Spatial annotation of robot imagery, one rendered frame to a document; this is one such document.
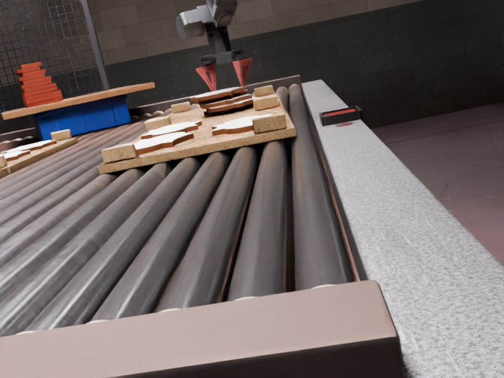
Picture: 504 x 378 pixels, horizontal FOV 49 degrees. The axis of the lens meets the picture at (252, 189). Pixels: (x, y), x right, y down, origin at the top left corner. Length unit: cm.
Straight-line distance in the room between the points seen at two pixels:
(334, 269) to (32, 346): 20
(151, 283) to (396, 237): 19
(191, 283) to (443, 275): 17
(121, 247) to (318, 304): 32
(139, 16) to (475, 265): 594
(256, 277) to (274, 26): 582
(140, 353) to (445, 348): 15
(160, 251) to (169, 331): 23
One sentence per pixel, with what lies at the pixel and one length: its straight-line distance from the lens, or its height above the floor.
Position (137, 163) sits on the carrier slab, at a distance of 99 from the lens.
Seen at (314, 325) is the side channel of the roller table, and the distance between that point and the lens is 26.
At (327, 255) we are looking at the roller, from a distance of 41.
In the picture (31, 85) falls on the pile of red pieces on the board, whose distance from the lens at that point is 215.
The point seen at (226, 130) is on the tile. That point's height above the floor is 94.
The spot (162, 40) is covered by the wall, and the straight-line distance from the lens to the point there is 618.
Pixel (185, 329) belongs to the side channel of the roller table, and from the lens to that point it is 28.
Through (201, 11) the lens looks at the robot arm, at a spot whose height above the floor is 120.
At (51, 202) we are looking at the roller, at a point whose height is 92.
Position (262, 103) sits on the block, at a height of 95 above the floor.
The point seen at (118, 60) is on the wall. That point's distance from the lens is 624.
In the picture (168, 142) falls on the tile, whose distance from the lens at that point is 102.
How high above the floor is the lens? 107
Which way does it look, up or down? 14 degrees down
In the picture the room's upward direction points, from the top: 12 degrees counter-clockwise
